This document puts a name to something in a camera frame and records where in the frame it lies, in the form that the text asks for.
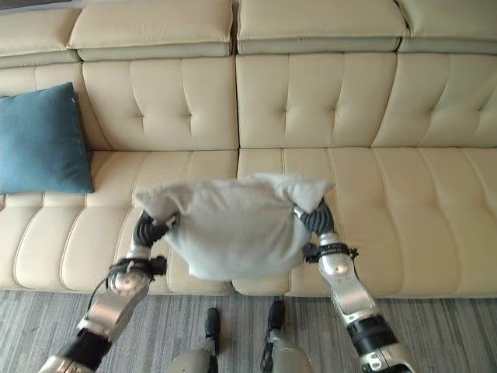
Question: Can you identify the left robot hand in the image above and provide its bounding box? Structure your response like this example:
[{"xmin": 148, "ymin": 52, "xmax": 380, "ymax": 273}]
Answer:
[{"xmin": 130, "ymin": 209, "xmax": 182, "ymax": 260}]

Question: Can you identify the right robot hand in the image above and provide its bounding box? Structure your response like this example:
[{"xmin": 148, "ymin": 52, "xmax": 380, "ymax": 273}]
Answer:
[{"xmin": 291, "ymin": 197, "xmax": 339, "ymax": 246}]

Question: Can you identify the light grey cushion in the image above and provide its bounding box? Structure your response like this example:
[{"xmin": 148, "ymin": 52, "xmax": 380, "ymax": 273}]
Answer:
[{"xmin": 132, "ymin": 173, "xmax": 335, "ymax": 281}]

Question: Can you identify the cream leather sofa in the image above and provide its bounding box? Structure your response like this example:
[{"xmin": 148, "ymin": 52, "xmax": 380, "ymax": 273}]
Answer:
[{"xmin": 0, "ymin": 0, "xmax": 497, "ymax": 299}]

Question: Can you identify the silver left robot leg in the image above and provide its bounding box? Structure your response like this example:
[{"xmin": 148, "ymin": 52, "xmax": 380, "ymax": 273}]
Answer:
[{"xmin": 169, "ymin": 307, "xmax": 222, "ymax": 373}]

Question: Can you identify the grey striped carpet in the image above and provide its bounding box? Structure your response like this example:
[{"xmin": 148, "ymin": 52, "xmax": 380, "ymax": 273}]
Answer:
[{"xmin": 0, "ymin": 288, "xmax": 497, "ymax": 373}]

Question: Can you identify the blue square cushion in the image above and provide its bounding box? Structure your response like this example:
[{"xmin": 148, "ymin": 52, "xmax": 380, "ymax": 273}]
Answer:
[{"xmin": 0, "ymin": 82, "xmax": 96, "ymax": 196}]

